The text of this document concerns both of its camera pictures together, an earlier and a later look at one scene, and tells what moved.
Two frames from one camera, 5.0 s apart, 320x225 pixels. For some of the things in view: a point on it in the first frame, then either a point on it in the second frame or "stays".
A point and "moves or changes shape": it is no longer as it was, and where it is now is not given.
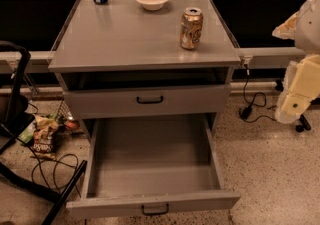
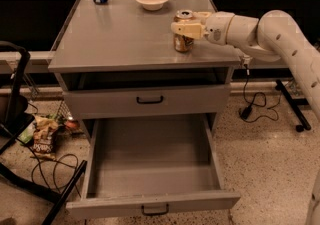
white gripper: (309, 32) → (217, 27)
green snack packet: (27, 135) stays
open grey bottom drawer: (152, 164) stays
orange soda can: (191, 26) moves or changes shape
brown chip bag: (43, 141) stays
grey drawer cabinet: (144, 53) stays
